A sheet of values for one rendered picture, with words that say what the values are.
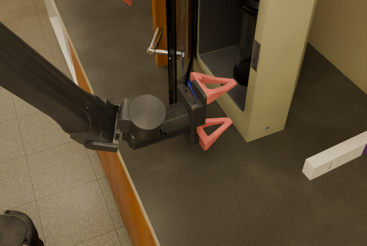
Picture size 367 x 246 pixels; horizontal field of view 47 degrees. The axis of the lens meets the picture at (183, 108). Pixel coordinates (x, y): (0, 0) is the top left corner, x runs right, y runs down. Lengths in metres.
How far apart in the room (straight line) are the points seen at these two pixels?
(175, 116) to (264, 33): 0.26
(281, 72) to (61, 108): 0.53
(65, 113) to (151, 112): 0.13
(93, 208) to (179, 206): 1.19
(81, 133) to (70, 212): 1.46
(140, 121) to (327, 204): 0.52
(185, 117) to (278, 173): 0.37
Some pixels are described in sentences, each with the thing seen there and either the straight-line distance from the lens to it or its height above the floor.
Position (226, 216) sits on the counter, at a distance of 0.94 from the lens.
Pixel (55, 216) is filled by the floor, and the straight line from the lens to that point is 2.12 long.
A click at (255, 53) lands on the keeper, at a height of 1.21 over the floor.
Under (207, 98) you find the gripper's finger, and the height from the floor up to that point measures 1.27.
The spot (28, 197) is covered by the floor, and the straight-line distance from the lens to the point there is 2.23.
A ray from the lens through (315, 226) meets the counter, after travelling 0.97.
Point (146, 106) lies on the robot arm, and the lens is 0.65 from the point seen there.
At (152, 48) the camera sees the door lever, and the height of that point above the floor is 1.21.
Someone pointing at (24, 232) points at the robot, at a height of 0.24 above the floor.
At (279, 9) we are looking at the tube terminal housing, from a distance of 0.85.
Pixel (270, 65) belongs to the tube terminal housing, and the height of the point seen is 1.18.
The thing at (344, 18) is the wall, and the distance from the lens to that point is 1.34.
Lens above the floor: 1.74
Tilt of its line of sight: 44 degrees down
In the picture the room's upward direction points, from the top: straight up
